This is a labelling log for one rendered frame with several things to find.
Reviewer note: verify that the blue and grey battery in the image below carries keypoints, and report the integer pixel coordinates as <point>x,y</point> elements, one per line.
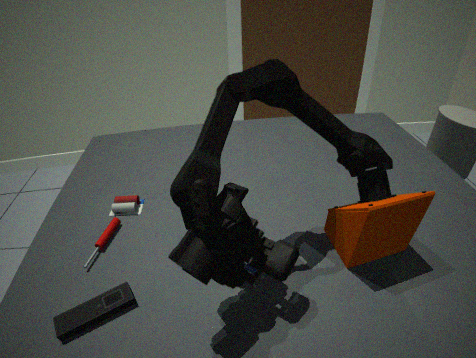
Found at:
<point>249,268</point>

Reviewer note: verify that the red-handled screwdriver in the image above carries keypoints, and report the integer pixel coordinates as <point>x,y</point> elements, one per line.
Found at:
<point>107,234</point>

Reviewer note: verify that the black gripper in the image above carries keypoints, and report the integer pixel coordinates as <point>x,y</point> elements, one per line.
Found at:
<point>273,258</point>

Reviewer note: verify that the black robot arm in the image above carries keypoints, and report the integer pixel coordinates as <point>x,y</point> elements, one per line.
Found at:
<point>202,253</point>

